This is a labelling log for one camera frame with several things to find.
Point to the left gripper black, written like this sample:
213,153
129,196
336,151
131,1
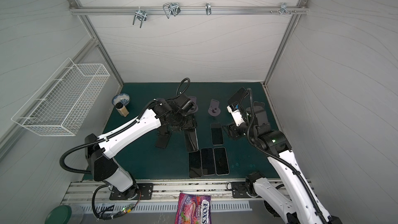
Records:
192,122

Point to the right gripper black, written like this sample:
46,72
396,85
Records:
233,129

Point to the landscape phone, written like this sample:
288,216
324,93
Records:
191,141
195,164

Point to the black stand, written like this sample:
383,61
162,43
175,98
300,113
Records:
163,139
259,106

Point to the white-edged phone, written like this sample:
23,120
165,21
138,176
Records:
221,161

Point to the purple phone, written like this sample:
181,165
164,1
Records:
208,162

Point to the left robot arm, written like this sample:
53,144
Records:
165,115

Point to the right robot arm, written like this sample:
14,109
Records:
301,205

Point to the round stand of middle phone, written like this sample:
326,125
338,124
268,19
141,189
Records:
194,107

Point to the round stand of upright phone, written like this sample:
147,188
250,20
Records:
214,109

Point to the blue white bowl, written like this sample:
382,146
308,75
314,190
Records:
122,98

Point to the Fox's candy bag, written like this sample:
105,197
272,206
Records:
193,209

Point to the metal clamp small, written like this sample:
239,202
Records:
208,9

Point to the metal clamp middle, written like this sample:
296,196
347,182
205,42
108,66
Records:
171,9

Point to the metal clamp left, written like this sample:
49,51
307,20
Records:
140,16

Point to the aluminium crossbar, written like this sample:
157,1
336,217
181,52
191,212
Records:
185,10

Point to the metal clamp right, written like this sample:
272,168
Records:
283,10

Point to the green lid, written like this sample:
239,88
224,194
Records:
59,215

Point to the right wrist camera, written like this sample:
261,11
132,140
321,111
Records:
236,114

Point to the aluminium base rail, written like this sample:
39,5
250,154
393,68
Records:
162,190

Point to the white wire basket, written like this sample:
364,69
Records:
60,106

